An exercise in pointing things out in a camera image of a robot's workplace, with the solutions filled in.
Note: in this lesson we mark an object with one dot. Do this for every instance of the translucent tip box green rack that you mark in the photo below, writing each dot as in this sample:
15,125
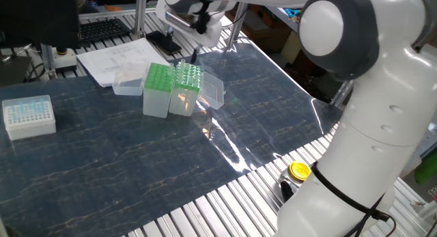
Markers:
182,104
155,105

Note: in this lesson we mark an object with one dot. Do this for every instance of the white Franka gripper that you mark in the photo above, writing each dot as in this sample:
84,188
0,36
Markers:
213,33

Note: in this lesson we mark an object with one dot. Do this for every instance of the black box device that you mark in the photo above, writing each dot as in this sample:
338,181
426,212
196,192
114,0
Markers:
13,69

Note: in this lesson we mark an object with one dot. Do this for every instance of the dark marble pattern mat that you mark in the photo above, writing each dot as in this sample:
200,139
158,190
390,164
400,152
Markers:
102,162

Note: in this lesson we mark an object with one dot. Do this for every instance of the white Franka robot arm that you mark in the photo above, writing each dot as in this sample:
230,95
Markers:
375,127

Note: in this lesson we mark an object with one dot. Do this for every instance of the small blue object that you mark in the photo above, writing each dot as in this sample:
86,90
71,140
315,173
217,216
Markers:
292,13

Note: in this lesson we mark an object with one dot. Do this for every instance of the white paper sheet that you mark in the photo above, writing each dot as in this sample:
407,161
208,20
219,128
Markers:
102,56

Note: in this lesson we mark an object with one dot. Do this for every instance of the glass jar gold lid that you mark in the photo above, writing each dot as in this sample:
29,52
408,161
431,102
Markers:
298,171

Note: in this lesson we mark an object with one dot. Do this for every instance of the black smartphone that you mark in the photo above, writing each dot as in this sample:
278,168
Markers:
158,42

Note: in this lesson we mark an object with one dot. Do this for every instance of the white stand base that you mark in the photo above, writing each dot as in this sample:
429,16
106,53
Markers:
66,63

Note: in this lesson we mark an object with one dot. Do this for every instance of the grey slotted angle beam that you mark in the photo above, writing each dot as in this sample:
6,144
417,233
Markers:
429,145

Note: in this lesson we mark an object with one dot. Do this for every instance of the silver metal bar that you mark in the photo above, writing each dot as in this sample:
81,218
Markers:
15,53

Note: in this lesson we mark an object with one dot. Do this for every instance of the aluminium frame rail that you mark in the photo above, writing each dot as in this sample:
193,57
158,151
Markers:
112,12

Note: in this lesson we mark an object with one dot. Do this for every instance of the orange object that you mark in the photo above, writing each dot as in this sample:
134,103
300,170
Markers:
112,7

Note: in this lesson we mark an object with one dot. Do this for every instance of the black keyboard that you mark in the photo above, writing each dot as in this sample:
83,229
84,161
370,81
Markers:
102,29

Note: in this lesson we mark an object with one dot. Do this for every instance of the black monitor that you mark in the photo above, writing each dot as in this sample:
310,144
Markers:
34,18

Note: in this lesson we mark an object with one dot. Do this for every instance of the aluminium frame post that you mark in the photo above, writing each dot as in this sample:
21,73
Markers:
140,11
48,59

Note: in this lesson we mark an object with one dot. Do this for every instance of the white tip box blue tips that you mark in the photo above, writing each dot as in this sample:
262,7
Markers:
30,127

